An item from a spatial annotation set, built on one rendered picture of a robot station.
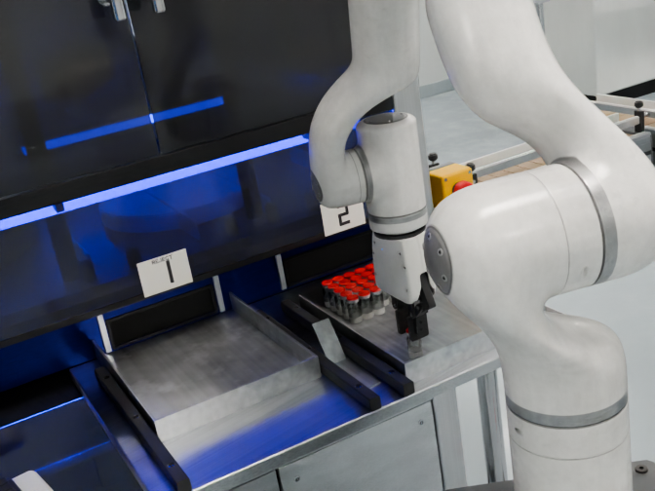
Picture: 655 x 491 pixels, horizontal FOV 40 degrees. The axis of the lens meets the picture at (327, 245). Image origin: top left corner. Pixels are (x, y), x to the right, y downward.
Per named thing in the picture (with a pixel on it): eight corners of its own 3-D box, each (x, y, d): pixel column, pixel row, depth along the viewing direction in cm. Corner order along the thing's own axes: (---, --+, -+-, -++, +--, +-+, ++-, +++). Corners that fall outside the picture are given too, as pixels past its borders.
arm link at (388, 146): (373, 223, 124) (435, 207, 126) (360, 131, 119) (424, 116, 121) (354, 207, 132) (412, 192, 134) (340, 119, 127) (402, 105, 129)
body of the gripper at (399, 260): (358, 220, 132) (367, 289, 137) (396, 237, 124) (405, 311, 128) (401, 206, 136) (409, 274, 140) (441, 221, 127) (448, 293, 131)
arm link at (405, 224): (355, 208, 131) (358, 227, 132) (388, 222, 124) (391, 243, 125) (403, 192, 135) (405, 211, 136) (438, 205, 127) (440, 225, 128)
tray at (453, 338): (301, 313, 159) (298, 295, 158) (424, 268, 169) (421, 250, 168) (407, 385, 130) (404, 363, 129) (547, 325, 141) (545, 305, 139)
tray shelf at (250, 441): (70, 378, 154) (68, 368, 153) (412, 254, 182) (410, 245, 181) (161, 518, 113) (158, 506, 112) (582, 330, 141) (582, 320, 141)
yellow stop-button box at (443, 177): (424, 205, 179) (420, 170, 176) (453, 195, 181) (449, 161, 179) (446, 212, 172) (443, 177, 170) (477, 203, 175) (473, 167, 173)
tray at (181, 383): (96, 358, 155) (91, 340, 154) (234, 309, 165) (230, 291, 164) (159, 442, 126) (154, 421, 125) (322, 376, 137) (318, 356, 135)
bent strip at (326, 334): (317, 357, 143) (311, 323, 141) (333, 350, 144) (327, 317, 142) (363, 390, 131) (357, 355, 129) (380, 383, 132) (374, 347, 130)
